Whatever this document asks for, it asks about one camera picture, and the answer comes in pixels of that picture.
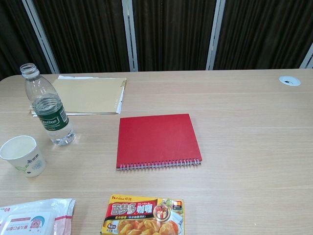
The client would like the transparent water bottle green label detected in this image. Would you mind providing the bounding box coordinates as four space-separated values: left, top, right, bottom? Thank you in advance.
19 63 76 146

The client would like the white paper cup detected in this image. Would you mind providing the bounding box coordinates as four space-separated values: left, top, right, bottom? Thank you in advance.
0 135 47 178

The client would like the red spiral notebook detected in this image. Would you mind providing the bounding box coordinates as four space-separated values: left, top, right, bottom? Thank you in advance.
115 113 203 172

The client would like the dark pleated curtain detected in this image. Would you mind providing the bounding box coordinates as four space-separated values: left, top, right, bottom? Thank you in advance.
0 0 313 81

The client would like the yellow curry box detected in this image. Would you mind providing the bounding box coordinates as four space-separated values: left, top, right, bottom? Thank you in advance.
101 194 185 235

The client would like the white wet wipes pack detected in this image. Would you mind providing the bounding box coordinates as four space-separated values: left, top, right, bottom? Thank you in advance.
0 198 76 235

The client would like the white partition post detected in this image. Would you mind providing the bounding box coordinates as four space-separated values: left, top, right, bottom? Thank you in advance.
299 43 313 69
21 0 60 74
205 0 226 71
121 0 139 72

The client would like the white cable grommet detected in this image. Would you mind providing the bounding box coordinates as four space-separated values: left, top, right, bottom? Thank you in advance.
279 75 301 86

